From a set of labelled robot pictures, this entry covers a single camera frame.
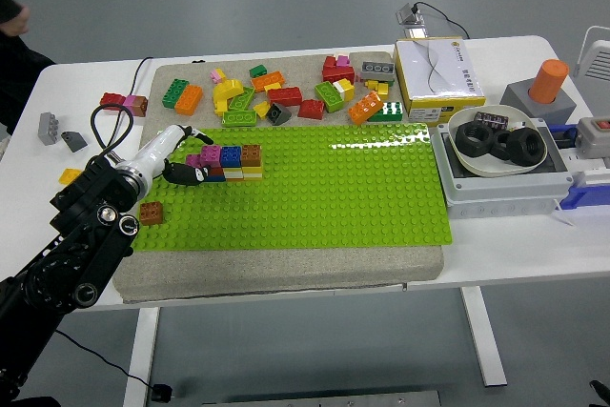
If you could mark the white brick in stack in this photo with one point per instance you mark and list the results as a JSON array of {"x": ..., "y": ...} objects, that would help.
[{"x": 233, "y": 173}]

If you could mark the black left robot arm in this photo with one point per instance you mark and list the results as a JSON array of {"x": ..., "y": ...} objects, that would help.
[{"x": 71, "y": 245}]

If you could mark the small black hex nut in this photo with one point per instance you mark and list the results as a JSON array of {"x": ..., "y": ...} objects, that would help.
[{"x": 498, "y": 152}]

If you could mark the grey-brown mat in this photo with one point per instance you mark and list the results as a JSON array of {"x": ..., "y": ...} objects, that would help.
[{"x": 286, "y": 269}]

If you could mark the black floor plug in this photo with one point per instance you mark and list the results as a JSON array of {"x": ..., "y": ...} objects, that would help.
[{"x": 162, "y": 392}]

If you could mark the dark purple component strip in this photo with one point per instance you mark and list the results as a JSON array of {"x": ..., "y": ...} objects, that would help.
[{"x": 492, "y": 120}]

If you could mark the brown brick in stack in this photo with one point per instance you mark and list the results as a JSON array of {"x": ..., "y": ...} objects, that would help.
[{"x": 251, "y": 155}]

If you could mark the light grey brick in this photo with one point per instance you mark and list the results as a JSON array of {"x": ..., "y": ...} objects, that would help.
[{"x": 47, "y": 129}]

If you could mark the grey junction box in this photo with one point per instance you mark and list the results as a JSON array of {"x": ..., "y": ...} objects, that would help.
[{"x": 500, "y": 192}]

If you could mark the yellow curved brick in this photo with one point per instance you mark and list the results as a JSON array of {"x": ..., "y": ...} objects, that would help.
[{"x": 226, "y": 91}]

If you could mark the blue clamp part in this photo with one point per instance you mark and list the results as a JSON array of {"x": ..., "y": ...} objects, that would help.
[{"x": 562, "y": 133}]

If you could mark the brown square brick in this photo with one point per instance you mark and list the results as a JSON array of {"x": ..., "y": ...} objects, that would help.
[{"x": 151, "y": 214}]

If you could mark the grey long brick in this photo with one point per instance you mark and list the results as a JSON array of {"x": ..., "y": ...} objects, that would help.
[{"x": 377, "y": 72}]

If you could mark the white zip tie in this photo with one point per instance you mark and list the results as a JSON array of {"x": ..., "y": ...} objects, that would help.
[{"x": 562, "y": 217}]

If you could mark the person's hand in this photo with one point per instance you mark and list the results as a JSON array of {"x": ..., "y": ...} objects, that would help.
[{"x": 15, "y": 22}]

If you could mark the white and yellow brick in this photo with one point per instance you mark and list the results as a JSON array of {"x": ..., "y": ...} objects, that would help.
[{"x": 345, "y": 90}]

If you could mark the red brick in stack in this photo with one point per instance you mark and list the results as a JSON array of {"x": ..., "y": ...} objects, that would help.
[{"x": 217, "y": 170}]

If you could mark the small white piece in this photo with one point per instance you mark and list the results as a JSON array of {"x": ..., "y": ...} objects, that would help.
[{"x": 518, "y": 125}]

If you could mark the blue block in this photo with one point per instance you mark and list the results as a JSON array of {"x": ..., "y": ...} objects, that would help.
[{"x": 583, "y": 196}]

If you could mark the blue square brick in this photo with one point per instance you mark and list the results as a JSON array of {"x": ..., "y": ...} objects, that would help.
[{"x": 231, "y": 156}]

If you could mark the dark grey slope brick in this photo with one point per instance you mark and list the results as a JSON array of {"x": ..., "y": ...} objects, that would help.
[{"x": 75, "y": 141}]

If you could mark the orange cylinder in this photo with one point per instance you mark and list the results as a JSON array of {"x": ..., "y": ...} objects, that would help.
[{"x": 549, "y": 80}]

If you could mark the grey box with red button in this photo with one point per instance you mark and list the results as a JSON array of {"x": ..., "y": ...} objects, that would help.
[{"x": 591, "y": 140}]

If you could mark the white slotted plastic frame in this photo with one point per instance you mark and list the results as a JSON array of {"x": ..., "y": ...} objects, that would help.
[{"x": 595, "y": 59}]

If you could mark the brown brick in row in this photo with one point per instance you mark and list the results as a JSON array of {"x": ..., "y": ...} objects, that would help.
[{"x": 140, "y": 106}]

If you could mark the red brick in row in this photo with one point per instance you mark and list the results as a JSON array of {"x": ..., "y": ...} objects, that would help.
[{"x": 112, "y": 99}]

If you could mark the small green brick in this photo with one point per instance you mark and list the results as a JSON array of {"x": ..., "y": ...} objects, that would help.
[{"x": 258, "y": 70}]

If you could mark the white table leg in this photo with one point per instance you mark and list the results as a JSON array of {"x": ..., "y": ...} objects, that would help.
[
  {"x": 143, "y": 354},
  {"x": 481, "y": 331}
]

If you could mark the big black hex nut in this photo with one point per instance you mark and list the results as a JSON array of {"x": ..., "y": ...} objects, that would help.
[
  {"x": 517, "y": 159},
  {"x": 461, "y": 140}
]

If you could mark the black shoe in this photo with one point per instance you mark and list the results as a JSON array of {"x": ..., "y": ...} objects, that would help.
[{"x": 600, "y": 392}]

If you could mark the green toy baseplate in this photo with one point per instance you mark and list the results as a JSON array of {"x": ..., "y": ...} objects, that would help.
[{"x": 310, "y": 197}]

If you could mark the pink brick in stack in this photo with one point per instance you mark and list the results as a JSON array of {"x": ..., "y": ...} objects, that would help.
[{"x": 193, "y": 160}]

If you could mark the red long brick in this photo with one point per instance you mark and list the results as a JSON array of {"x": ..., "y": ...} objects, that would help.
[{"x": 285, "y": 96}]

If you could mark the yellow flat brick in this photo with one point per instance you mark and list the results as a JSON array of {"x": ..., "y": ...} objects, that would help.
[{"x": 70, "y": 176}]

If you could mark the white and yellow cardboard box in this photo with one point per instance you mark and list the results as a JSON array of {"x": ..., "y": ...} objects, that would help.
[{"x": 438, "y": 78}]

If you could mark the green and white brick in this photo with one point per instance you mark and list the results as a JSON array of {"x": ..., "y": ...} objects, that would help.
[{"x": 388, "y": 113}]

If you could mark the pink brick in row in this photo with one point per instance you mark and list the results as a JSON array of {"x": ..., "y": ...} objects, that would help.
[{"x": 129, "y": 103}]

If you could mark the blue flat base brick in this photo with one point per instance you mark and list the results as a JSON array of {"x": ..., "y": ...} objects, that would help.
[{"x": 215, "y": 178}]

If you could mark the small clear plastic device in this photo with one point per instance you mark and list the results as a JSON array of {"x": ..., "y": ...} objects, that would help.
[{"x": 411, "y": 18}]

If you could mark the yellow brick in stack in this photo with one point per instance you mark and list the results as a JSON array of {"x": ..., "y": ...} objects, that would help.
[{"x": 252, "y": 171}]

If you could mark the grey block holder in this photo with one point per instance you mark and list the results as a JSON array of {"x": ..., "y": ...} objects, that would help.
[{"x": 524, "y": 102}]

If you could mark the red square brick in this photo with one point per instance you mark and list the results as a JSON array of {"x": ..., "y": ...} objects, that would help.
[{"x": 311, "y": 109}]

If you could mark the lime long brick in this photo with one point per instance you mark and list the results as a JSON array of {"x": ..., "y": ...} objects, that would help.
[
  {"x": 329, "y": 96},
  {"x": 239, "y": 118},
  {"x": 242, "y": 100}
]

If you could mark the white rail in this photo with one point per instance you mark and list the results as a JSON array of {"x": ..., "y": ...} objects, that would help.
[{"x": 591, "y": 166}]

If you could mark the dark green long brick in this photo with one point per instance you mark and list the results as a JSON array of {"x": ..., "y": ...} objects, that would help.
[{"x": 174, "y": 93}]

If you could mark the big red brick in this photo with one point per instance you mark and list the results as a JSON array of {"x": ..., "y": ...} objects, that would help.
[{"x": 337, "y": 74}]

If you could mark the small pink and yellow brick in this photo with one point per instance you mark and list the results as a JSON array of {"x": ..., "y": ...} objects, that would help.
[{"x": 218, "y": 75}]

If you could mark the white bowl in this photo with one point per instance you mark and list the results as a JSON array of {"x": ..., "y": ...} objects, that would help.
[{"x": 476, "y": 166}]

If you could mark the black slope brick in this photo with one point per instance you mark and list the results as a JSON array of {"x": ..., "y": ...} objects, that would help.
[{"x": 278, "y": 114}]

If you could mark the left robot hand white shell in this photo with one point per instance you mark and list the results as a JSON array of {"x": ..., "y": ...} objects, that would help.
[{"x": 157, "y": 149}]

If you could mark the orange long brick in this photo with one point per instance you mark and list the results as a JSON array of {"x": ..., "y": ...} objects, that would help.
[
  {"x": 268, "y": 81},
  {"x": 365, "y": 108},
  {"x": 189, "y": 100}
]

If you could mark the person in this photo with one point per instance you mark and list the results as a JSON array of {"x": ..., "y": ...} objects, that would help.
[{"x": 19, "y": 78}]

